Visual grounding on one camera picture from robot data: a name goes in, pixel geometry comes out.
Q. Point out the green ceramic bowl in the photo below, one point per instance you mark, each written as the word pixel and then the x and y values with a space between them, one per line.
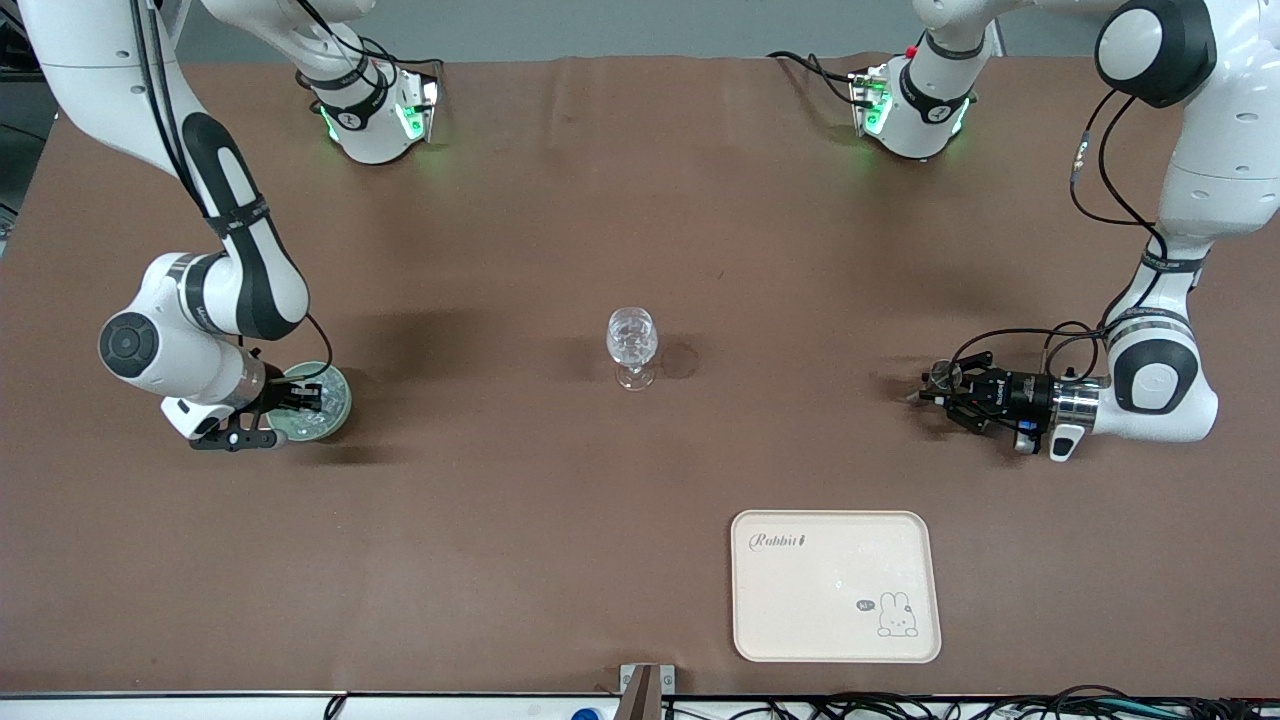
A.
pixel 342 415

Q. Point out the clear wine glass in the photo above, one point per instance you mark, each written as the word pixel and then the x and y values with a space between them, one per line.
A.
pixel 632 345

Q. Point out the clear ice cubes pile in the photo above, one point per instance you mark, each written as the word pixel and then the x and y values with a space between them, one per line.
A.
pixel 312 424

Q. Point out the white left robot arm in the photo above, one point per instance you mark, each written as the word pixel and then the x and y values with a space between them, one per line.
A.
pixel 1200 200

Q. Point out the grey metal mounting bracket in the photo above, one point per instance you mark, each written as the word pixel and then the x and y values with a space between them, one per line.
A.
pixel 668 680

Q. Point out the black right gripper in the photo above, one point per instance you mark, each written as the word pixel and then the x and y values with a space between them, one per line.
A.
pixel 287 397

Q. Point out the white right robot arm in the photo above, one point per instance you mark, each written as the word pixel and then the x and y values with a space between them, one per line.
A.
pixel 165 290

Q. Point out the brown camera mast pole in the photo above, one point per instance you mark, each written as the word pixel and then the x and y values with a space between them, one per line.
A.
pixel 640 702

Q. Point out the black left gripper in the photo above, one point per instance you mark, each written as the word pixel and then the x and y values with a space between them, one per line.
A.
pixel 1022 390

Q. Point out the cream rabbit print tray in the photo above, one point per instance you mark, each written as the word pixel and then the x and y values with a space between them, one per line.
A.
pixel 820 590

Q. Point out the steel cocktail jigger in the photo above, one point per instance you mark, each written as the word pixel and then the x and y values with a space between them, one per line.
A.
pixel 942 374

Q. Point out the brown table cover mat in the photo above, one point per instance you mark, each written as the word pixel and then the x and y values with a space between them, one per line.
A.
pixel 500 560

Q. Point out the grey base connector box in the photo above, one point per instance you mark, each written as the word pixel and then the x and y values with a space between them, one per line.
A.
pixel 868 95
pixel 425 100

